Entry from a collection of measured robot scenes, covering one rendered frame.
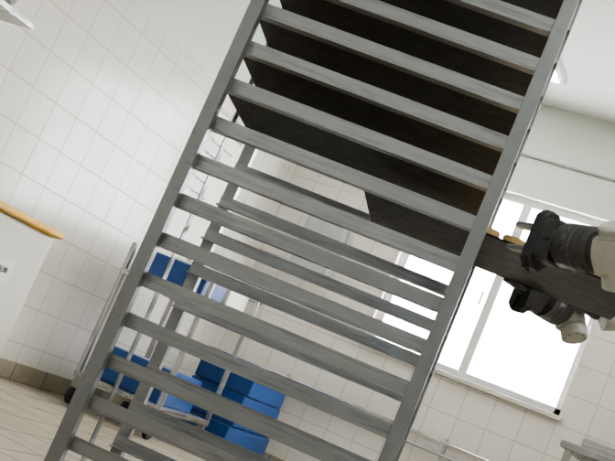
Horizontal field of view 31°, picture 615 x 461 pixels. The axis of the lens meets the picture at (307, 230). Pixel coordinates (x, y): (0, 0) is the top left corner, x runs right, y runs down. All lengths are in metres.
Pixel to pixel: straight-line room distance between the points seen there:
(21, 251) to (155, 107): 1.88
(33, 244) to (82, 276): 1.52
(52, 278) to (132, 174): 0.78
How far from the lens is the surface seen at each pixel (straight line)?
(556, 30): 2.38
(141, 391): 2.74
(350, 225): 2.28
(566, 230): 2.14
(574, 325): 2.81
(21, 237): 4.89
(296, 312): 2.69
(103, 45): 6.04
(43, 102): 5.78
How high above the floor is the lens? 0.49
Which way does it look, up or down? 8 degrees up
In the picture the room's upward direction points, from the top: 23 degrees clockwise
